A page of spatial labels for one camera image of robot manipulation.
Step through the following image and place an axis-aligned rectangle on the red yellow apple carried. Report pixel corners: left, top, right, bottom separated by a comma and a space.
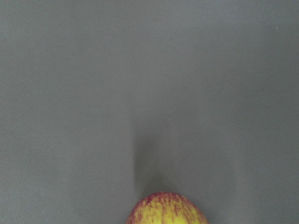
126, 192, 209, 224

